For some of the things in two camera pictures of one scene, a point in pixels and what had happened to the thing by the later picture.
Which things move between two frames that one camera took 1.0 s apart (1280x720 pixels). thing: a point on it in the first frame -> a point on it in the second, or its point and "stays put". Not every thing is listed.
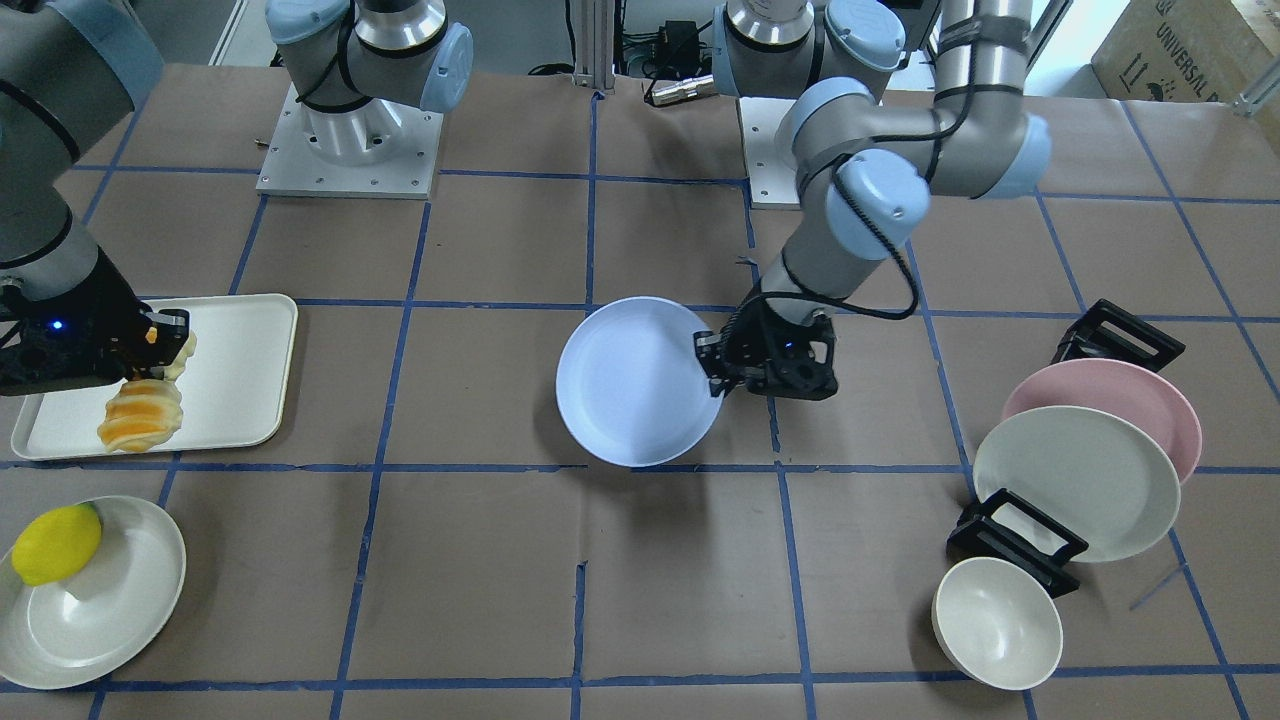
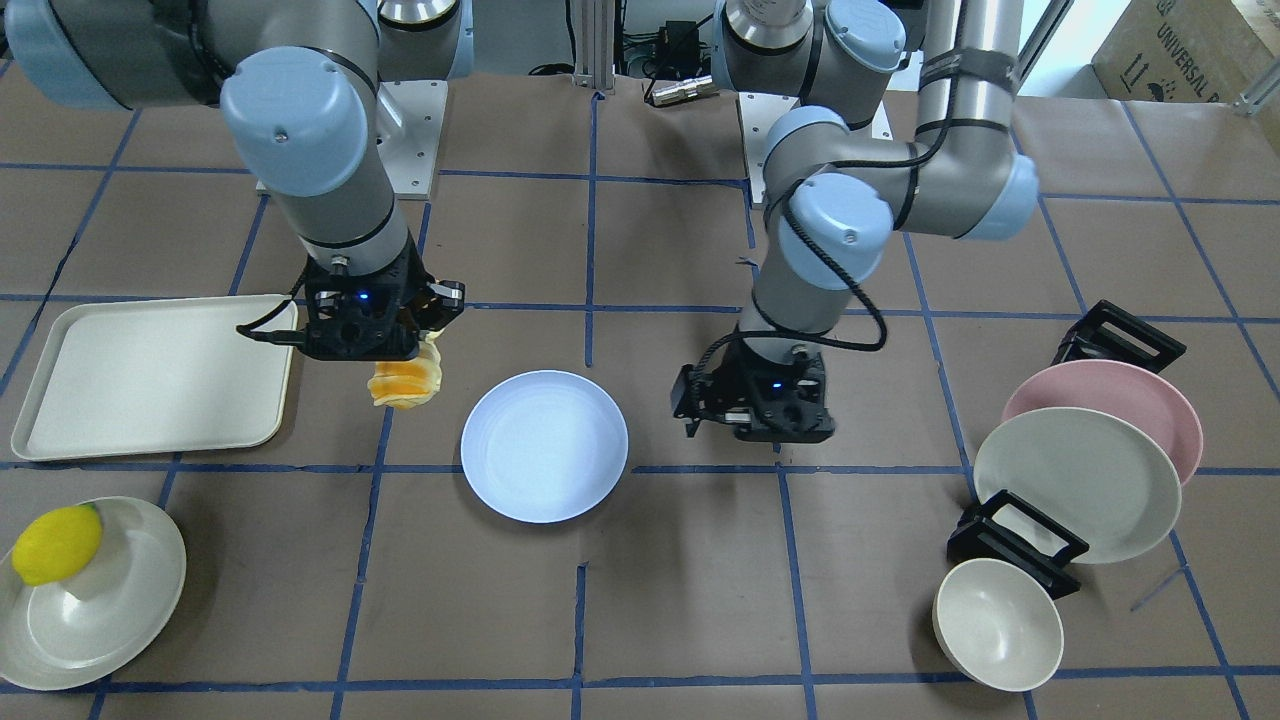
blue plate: [631, 385] -> [544, 446]
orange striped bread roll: [144, 413] -> [408, 383]
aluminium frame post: [594, 22] stays put
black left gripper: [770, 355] -> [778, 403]
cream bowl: [995, 623] stays put
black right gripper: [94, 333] -> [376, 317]
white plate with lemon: [67, 632] stays put
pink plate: [1123, 389] stays put
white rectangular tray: [232, 386] stays put
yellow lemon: [56, 544] stays put
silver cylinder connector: [668, 91] stays put
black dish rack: [1002, 526] stays put
